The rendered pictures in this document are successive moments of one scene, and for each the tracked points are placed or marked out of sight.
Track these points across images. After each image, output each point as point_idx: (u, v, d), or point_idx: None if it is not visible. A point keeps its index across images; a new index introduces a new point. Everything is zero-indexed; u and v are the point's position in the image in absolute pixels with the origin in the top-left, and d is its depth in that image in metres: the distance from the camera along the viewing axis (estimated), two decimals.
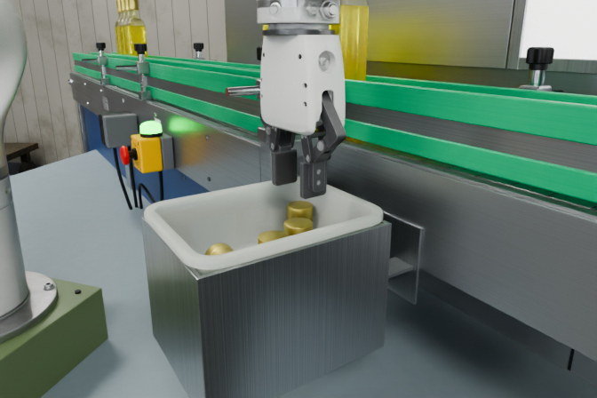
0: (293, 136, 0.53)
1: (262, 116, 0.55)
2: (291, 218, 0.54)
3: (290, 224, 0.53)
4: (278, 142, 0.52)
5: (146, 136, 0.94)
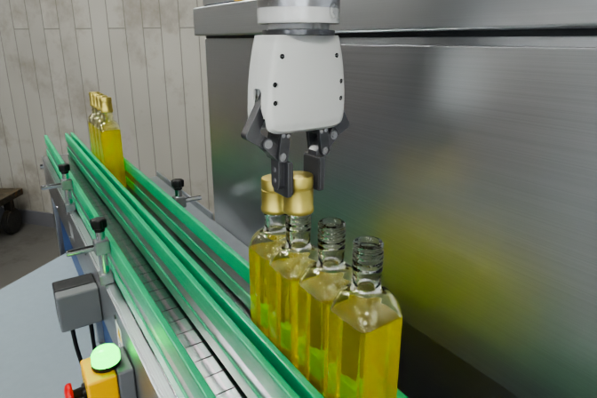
0: (277, 141, 0.50)
1: (244, 136, 0.46)
2: None
3: (303, 176, 0.51)
4: (286, 150, 0.49)
5: (98, 371, 0.71)
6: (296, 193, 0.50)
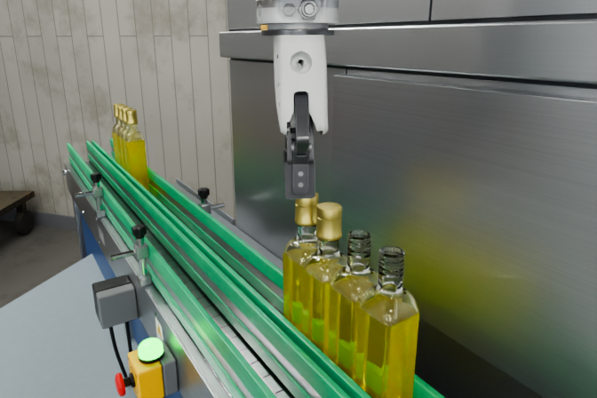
0: None
1: None
2: (319, 208, 0.61)
3: (334, 208, 0.61)
4: None
5: (145, 362, 0.81)
6: (328, 222, 0.60)
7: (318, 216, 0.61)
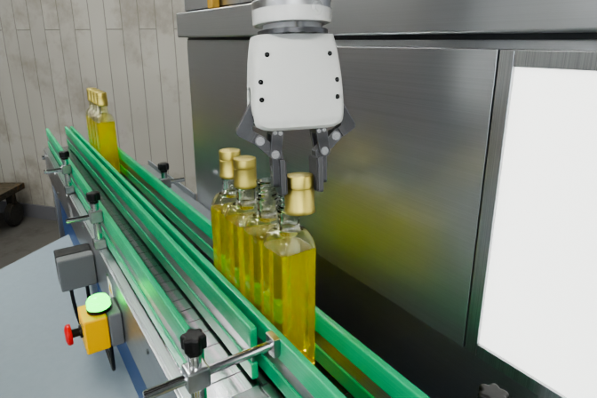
0: None
1: (235, 132, 0.49)
2: (234, 159, 0.67)
3: (247, 159, 0.67)
4: (281, 147, 0.50)
5: (91, 314, 0.87)
6: (242, 171, 0.66)
7: (234, 166, 0.67)
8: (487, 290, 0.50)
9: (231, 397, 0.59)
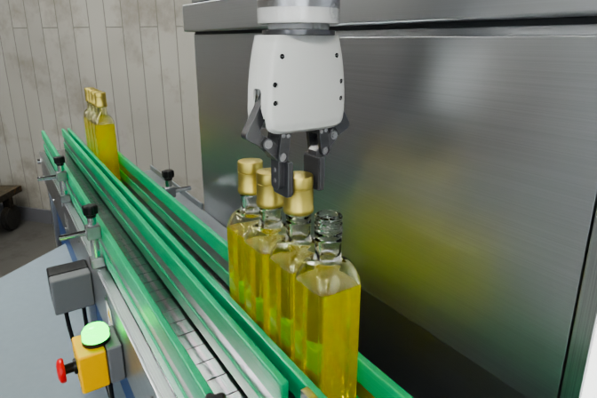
0: (277, 141, 0.50)
1: (244, 136, 0.46)
2: (258, 172, 0.56)
3: None
4: (286, 150, 0.49)
5: (88, 347, 0.76)
6: (266, 187, 0.55)
7: (257, 181, 0.56)
8: (594, 346, 0.39)
9: None
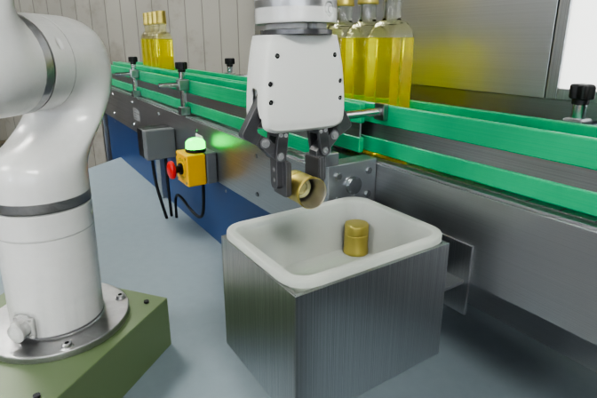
0: None
1: (241, 135, 0.47)
2: None
3: None
4: (284, 149, 0.49)
5: (191, 152, 0.99)
6: None
7: None
8: (568, 35, 0.62)
9: (346, 157, 0.71)
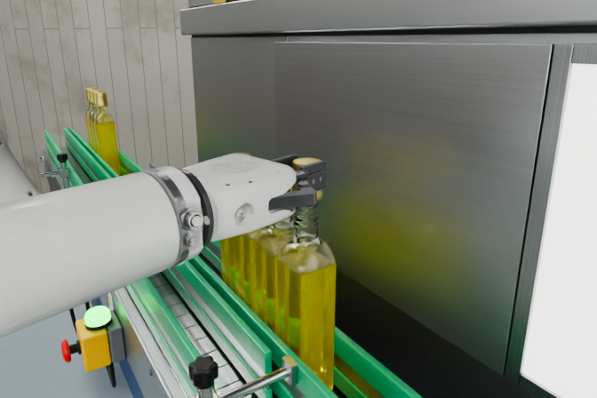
0: None
1: None
2: None
3: None
4: None
5: (91, 329, 0.82)
6: None
7: None
8: (533, 314, 0.45)
9: None
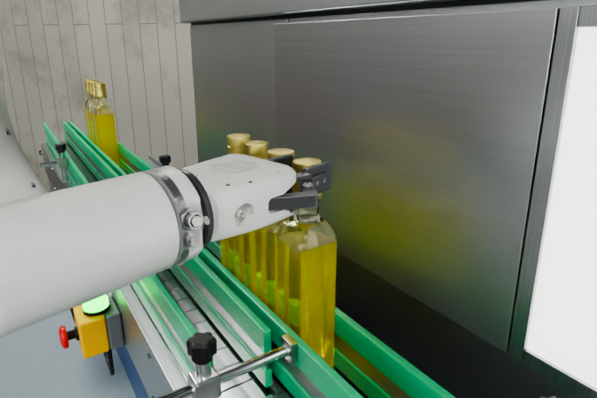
0: None
1: None
2: (244, 144, 0.61)
3: (259, 144, 0.60)
4: None
5: (89, 314, 0.81)
6: (253, 157, 0.60)
7: (243, 152, 0.61)
8: (537, 287, 0.44)
9: None
